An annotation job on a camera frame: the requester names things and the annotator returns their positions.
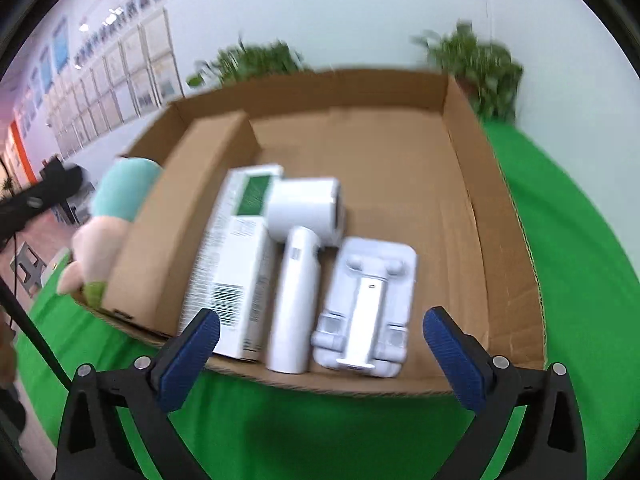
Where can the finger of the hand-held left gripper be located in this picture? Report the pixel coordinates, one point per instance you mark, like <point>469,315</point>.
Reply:
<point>35,202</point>

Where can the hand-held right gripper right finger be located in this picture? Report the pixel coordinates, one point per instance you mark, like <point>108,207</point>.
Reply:
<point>452,355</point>

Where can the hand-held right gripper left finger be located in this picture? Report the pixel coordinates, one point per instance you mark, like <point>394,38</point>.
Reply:
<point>192,355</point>

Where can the pastel plush toy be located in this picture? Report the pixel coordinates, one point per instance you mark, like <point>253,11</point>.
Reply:
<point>120,195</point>

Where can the white folding phone stand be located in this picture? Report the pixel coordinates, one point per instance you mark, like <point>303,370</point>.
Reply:
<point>370,300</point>

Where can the long white carton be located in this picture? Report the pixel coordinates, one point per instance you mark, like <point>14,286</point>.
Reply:
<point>235,260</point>

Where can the white hair dryer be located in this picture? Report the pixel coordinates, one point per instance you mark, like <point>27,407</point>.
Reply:
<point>295,300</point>

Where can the brown cardboard box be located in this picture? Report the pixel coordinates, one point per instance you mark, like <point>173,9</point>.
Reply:
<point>375,170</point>

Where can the grey chair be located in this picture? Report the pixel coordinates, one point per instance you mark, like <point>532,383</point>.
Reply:
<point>29,267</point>

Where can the green tablecloth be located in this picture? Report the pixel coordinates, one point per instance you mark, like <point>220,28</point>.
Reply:
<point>325,435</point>

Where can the green potted plant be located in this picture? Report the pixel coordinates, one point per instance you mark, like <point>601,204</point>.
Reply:
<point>250,62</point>
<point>480,70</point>

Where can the rows of framed wall pictures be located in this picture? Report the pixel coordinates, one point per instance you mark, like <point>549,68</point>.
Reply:
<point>115,85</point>

